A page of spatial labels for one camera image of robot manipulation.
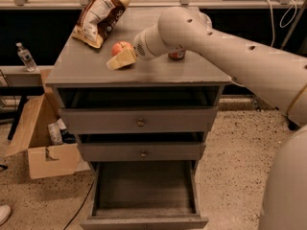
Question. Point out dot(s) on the grey top drawer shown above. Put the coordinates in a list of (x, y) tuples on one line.
[(149, 110)]

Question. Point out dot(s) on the red soda can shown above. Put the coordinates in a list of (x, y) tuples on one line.
[(177, 55)]

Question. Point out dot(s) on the grey drawer cabinet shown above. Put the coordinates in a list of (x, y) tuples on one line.
[(81, 67)]

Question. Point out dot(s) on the brown chip bag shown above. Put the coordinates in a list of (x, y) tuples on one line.
[(97, 20)]

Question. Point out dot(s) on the clear water bottle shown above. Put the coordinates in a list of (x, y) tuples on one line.
[(26, 57)]

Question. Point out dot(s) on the can inside cardboard box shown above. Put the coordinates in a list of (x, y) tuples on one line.
[(55, 134)]

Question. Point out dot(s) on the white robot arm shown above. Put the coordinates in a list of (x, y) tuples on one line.
[(277, 77)]

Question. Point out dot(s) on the grey middle drawer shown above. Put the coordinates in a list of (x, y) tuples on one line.
[(148, 149)]

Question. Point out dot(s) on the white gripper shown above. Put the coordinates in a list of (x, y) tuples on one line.
[(143, 47)]

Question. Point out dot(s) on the open cardboard box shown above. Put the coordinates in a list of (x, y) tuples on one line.
[(33, 137)]

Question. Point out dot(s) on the grey bottom drawer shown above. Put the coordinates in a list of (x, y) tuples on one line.
[(150, 195)]

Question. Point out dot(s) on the grey drawer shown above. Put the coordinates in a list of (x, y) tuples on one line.
[(150, 195), (148, 149), (149, 110)]

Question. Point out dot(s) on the red apple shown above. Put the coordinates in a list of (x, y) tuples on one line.
[(120, 46)]

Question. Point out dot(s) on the white shoe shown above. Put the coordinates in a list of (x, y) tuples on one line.
[(5, 213)]

